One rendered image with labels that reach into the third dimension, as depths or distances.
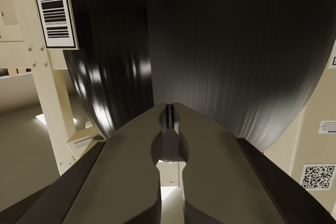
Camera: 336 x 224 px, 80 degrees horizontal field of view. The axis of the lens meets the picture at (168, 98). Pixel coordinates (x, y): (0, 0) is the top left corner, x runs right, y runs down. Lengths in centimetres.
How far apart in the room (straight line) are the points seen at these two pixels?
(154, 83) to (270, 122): 13
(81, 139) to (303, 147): 81
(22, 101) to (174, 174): 739
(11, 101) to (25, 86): 61
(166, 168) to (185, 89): 65
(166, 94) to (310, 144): 40
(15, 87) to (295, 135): 771
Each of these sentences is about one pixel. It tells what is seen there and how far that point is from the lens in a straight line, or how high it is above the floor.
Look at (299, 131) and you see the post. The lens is 51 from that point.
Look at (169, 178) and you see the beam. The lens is 85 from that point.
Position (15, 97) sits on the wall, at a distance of 792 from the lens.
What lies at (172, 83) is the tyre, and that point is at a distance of 19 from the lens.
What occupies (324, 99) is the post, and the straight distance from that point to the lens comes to 50.
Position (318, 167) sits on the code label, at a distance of 58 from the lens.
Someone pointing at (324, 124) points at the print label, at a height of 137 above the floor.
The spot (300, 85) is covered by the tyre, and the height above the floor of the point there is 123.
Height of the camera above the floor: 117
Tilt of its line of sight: 20 degrees up
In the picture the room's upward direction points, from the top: 178 degrees clockwise
